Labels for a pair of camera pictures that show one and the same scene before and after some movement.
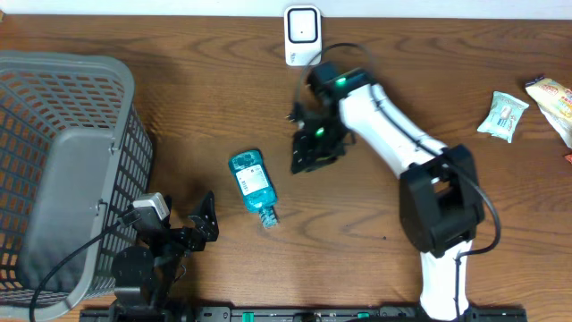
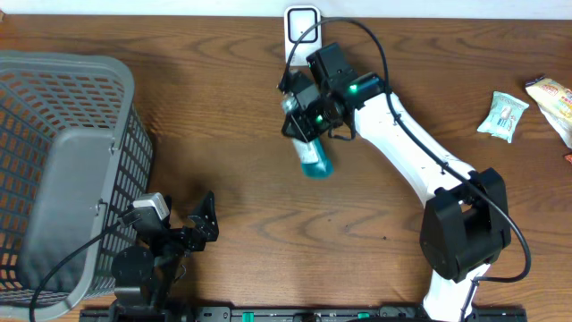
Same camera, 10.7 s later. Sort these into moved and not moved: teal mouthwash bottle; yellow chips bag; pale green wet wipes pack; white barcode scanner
Moved: teal mouthwash bottle
Not moved: white barcode scanner; yellow chips bag; pale green wet wipes pack
